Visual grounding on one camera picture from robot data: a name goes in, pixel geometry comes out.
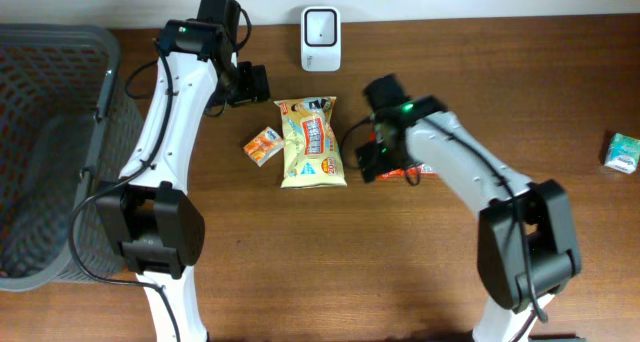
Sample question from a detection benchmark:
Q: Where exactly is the red Hacks candy bag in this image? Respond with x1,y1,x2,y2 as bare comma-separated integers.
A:
377,164,436,179

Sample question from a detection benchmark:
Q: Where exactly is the orange Kleenex tissue pack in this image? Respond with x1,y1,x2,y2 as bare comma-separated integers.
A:
243,127,284,167

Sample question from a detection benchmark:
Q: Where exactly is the yellow snack bag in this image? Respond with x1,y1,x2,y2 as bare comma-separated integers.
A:
274,96,347,189

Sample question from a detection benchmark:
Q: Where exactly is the teal tissue pack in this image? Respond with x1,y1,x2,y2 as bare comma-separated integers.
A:
604,133,639,174

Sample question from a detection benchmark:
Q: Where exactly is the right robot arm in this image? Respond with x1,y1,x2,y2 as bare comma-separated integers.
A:
356,95,582,341

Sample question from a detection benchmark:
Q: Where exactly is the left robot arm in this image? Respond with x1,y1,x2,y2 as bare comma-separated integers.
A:
94,19,270,341

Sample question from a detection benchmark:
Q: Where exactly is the white barcode scanner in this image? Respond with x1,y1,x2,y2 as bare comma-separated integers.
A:
300,6,342,72

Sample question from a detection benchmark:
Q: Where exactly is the grey plastic mesh basket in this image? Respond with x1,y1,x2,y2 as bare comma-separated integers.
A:
1,24,143,292

